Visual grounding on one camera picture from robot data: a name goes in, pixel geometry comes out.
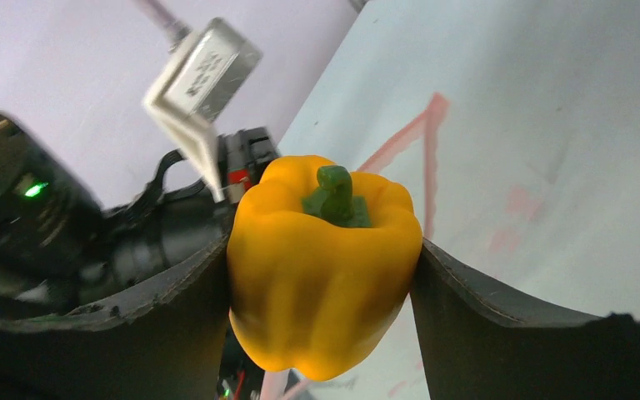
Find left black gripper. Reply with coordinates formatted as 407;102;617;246
79;127;280;305

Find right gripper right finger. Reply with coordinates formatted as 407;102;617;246
411;241;640;399

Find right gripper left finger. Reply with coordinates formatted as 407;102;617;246
0;238;229;399

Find yellow bell pepper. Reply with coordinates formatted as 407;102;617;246
227;155;423;381

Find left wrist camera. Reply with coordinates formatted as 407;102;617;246
142;17;262;203

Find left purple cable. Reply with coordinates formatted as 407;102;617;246
134;0;192;43

